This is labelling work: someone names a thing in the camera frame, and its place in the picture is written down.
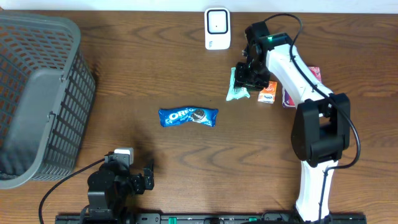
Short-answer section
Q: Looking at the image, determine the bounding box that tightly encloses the small orange snack box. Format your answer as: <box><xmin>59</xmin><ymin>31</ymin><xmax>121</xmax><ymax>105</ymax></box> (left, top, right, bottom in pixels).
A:
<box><xmin>257</xmin><ymin>81</ymin><xmax>277</xmax><ymax>104</ymax></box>

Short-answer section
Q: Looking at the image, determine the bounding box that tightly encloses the teal snack packet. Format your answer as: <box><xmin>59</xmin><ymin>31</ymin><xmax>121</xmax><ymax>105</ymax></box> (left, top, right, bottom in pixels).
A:
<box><xmin>226</xmin><ymin>67</ymin><xmax>250</xmax><ymax>101</ymax></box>

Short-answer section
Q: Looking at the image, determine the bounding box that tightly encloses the purple red snack bag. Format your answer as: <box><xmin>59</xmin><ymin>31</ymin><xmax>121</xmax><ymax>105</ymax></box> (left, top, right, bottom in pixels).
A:
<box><xmin>282</xmin><ymin>67</ymin><xmax>322</xmax><ymax>108</ymax></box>

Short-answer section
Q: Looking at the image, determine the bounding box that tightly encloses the blue Oreo cookie pack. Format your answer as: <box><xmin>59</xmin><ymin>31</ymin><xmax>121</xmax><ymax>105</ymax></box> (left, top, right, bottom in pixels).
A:
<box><xmin>158</xmin><ymin>106</ymin><xmax>218</xmax><ymax>128</ymax></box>

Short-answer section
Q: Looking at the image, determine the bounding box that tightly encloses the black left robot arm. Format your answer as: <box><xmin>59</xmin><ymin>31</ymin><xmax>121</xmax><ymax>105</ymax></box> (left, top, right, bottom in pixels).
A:
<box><xmin>78</xmin><ymin>152</ymin><xmax>154</xmax><ymax>223</ymax></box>

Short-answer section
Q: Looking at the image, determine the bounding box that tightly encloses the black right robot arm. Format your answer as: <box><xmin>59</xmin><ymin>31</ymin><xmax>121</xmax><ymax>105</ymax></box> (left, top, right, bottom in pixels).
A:
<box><xmin>234</xmin><ymin>22</ymin><xmax>350</xmax><ymax>223</ymax></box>

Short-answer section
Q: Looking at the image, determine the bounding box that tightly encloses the grey plastic mesh basket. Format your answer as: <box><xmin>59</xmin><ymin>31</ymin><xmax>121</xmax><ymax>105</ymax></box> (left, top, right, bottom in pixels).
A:
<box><xmin>1</xmin><ymin>11</ymin><xmax>96</xmax><ymax>189</ymax></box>

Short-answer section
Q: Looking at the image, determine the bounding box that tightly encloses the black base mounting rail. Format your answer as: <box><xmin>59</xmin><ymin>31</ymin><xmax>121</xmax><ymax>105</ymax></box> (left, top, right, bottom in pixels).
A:
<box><xmin>55</xmin><ymin>212</ymin><xmax>368</xmax><ymax>224</ymax></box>

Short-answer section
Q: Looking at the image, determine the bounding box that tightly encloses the black left camera cable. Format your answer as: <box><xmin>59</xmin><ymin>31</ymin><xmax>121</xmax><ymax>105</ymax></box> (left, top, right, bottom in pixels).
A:
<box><xmin>38</xmin><ymin>157</ymin><xmax>106</xmax><ymax>224</ymax></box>

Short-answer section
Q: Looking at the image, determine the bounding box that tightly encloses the black camera cable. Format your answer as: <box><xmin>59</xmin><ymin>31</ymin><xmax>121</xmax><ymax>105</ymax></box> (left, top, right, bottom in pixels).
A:
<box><xmin>38</xmin><ymin>157</ymin><xmax>106</xmax><ymax>224</ymax></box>
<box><xmin>263</xmin><ymin>12</ymin><xmax>361</xmax><ymax>224</ymax></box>

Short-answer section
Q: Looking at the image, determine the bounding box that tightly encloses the black right camera cable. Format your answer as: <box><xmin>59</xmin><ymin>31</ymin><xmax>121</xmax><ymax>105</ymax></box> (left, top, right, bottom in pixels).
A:
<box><xmin>263</xmin><ymin>12</ymin><xmax>361</xmax><ymax>224</ymax></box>

